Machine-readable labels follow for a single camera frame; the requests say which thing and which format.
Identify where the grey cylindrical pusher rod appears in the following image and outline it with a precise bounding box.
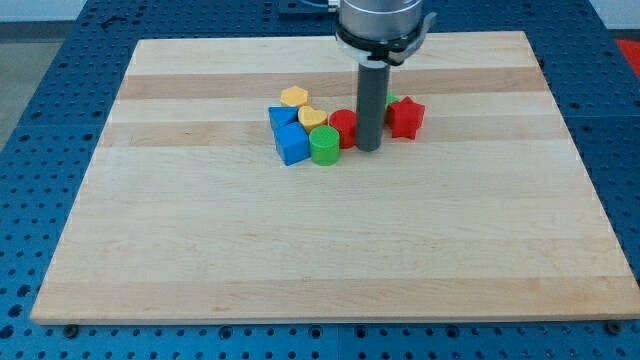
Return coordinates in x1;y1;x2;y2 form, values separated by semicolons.
356;65;390;152

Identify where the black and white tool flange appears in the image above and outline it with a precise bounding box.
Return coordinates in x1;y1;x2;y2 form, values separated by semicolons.
335;12;437;67

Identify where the green star block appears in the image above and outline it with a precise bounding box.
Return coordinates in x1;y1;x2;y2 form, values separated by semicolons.
385;91;399;121

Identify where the red star block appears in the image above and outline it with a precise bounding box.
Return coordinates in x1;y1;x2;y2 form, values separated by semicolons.
387;96;426;140

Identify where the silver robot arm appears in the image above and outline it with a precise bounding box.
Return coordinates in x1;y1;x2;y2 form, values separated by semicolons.
336;0;437;152

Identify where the red cylinder block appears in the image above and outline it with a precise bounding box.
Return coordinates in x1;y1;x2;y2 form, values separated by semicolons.
329;109;357;149

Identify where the yellow heart block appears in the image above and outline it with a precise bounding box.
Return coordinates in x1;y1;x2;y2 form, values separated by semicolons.
298;105;328;134

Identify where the green cylinder block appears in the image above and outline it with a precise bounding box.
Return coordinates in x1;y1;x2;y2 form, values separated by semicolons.
309;125;340;166

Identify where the yellow hexagon block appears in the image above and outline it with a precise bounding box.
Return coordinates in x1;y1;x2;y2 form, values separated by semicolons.
280;86;309;107

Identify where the blue triangle block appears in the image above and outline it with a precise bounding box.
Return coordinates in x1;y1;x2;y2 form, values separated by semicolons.
268;106;298;131

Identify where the blue cube block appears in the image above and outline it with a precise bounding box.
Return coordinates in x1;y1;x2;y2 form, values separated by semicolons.
274;122;310;166

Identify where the wooden board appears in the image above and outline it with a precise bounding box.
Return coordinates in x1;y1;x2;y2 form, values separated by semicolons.
31;31;639;325

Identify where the red object at edge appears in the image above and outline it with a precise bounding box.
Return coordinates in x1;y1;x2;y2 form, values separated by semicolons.
616;39;640;78

